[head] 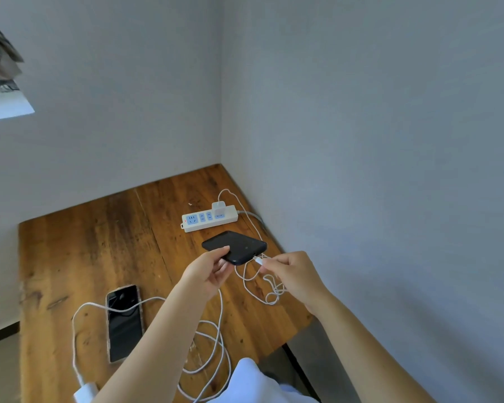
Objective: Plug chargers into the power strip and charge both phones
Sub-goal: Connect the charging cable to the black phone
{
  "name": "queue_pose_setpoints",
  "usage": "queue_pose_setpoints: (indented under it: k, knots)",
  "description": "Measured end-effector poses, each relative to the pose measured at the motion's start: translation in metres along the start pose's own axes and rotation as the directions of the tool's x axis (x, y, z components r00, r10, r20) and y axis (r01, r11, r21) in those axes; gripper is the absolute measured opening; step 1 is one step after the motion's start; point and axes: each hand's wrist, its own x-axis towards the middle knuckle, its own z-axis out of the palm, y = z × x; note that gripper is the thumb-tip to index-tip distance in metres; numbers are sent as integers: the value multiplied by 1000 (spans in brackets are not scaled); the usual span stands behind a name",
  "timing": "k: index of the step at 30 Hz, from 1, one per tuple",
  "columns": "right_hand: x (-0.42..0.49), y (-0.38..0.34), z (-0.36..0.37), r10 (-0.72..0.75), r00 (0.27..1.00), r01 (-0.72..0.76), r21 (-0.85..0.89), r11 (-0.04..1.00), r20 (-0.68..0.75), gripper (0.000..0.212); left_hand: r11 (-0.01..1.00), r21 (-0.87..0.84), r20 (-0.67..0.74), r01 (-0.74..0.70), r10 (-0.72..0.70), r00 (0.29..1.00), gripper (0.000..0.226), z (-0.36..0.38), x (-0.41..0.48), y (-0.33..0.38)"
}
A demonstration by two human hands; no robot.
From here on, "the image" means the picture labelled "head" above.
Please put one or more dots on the person's left hand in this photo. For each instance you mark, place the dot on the person's left hand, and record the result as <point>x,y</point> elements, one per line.
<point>201,274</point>

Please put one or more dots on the person's right thumb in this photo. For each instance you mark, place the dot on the person's right thumb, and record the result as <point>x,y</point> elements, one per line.
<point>267,270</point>

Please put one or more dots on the wall window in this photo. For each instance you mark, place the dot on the wall window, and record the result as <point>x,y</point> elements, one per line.
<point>2,92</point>

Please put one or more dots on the person's right hand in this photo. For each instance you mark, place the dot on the person's right hand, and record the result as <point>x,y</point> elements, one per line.
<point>300,281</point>

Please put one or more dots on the person's right forearm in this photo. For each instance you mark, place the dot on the person's right forearm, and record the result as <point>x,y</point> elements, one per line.
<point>361,356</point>

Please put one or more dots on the dark table frame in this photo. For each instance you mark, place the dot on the dark table frame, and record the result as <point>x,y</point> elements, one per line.
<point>298,369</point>

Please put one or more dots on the white wall plug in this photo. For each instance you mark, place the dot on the white wall plug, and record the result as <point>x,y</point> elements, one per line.
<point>86,392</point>

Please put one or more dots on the smartphone with clear case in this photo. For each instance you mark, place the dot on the smartphone with clear case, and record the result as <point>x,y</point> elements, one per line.
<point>124,327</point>

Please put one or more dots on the person's left forearm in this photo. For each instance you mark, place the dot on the person's left forearm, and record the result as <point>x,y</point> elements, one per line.
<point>145,352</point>

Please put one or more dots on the person's white clothing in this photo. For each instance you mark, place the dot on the person's white clothing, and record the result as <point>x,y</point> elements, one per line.
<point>256,384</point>

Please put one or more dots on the person's left thumb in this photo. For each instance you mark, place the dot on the person's left thumb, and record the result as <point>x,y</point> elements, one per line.
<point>218,252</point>

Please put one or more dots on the white charger adapter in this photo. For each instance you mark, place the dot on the white charger adapter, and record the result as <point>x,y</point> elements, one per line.
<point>219,208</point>

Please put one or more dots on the white power strip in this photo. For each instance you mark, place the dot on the white power strip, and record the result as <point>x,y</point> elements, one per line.
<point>201,220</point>

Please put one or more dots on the black power bank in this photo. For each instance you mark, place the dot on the black power bank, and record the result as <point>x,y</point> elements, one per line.
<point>235,246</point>

